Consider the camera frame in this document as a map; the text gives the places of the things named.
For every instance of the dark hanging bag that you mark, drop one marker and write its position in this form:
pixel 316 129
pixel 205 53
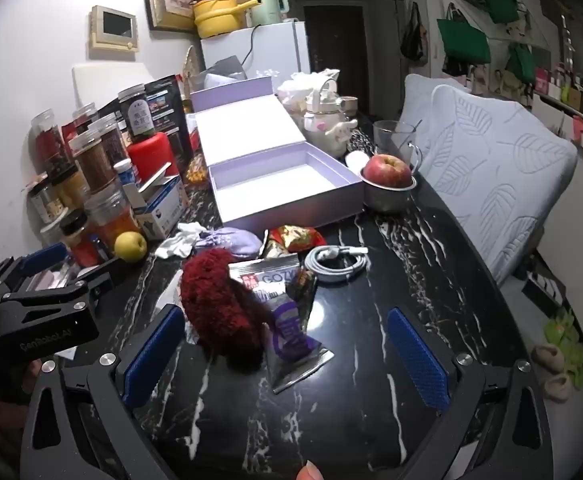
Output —
pixel 414 35

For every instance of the clear plastic bag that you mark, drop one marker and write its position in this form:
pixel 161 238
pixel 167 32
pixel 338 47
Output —
pixel 296 87

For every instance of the person's left hand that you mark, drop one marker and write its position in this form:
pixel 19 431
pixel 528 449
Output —
pixel 33 374

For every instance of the large leaf pattern pillow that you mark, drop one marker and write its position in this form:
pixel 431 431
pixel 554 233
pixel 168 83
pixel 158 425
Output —
pixel 496 175

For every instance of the black snack bag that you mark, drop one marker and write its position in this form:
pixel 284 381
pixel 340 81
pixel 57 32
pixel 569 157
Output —
pixel 164 100

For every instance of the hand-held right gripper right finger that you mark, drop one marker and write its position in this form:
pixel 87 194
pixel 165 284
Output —
pixel 419 365

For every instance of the wall intercom panel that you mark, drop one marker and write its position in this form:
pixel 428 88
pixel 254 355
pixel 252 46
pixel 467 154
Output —
pixel 116 27

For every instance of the red apple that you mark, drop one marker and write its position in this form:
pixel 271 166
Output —
pixel 387 170

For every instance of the silver purple snack packet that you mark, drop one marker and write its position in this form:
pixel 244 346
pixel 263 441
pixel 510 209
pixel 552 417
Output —
pixel 294 342

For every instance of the white paper roll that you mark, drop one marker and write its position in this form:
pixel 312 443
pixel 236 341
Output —
pixel 356 161

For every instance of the red canister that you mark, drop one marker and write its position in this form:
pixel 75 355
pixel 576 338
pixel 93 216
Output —
pixel 154 157

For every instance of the blue white carton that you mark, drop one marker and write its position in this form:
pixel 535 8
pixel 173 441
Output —
pixel 164 210

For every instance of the beige slipper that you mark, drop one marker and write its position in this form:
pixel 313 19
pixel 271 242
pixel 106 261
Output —
pixel 546 358
pixel 557 386

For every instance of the lavender knitted pouch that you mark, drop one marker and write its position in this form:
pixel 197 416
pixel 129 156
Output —
pixel 231 242

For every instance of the purple gift box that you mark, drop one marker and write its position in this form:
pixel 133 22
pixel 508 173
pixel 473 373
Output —
pixel 251 130

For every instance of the red gold snack packet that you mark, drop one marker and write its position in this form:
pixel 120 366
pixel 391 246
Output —
pixel 296 237

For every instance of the red fluffy plush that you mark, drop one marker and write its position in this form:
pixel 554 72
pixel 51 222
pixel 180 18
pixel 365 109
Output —
pixel 221 300

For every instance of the small beige cup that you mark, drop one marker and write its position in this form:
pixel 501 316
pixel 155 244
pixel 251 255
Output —
pixel 349 105

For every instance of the woven round mat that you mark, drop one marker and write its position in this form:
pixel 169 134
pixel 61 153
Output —
pixel 190 67

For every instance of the yellow pot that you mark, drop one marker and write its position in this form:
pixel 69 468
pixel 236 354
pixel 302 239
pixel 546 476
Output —
pixel 216 17

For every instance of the small leaf pattern pillow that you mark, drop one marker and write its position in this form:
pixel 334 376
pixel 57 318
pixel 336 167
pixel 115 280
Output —
pixel 424 105

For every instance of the green slippers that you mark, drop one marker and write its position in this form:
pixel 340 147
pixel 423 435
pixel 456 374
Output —
pixel 567 347

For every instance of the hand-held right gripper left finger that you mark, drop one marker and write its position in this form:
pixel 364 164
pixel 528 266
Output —
pixel 154 355

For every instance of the person's right hand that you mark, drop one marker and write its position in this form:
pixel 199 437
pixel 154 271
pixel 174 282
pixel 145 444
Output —
pixel 310 472

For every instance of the row of shelf bottles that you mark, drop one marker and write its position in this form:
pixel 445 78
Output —
pixel 576 92

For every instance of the white fridge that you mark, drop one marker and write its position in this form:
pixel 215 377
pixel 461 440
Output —
pixel 271 45

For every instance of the dark wooden door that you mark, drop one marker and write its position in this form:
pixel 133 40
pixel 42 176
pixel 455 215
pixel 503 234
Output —
pixel 334 55

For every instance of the metal bowl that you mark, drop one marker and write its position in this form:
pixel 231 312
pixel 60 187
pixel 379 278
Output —
pixel 386 201

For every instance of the white cartoon water bottle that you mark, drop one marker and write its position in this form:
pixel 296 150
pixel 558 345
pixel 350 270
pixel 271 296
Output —
pixel 326 130

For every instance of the green electric kettle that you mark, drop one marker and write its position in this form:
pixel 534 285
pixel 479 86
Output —
pixel 264 5

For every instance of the glass cup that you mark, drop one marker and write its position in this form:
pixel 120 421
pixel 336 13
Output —
pixel 386 135

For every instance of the yellow snack pack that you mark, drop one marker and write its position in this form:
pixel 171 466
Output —
pixel 196 170

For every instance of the yellow green apple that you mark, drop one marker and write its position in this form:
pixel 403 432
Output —
pixel 131 247

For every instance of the grey paper bag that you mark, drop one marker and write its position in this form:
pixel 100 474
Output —
pixel 226 67

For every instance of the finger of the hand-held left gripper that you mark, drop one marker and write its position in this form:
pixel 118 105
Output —
pixel 106 272
pixel 46 256

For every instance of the white crumpled cloth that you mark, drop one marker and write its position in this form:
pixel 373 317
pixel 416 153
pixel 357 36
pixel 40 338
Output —
pixel 176 245

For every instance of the group of clear food jars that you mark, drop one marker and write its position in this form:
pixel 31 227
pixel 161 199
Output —
pixel 93 165

